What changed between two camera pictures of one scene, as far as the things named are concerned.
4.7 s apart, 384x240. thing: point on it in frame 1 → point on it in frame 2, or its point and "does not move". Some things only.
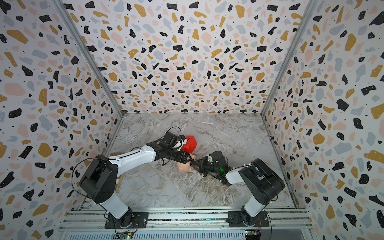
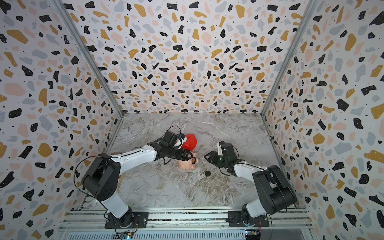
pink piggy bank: [186, 167] does not move
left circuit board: [126, 236] does not move
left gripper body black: [175, 155] does not move
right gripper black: [201, 164] → [213, 155]
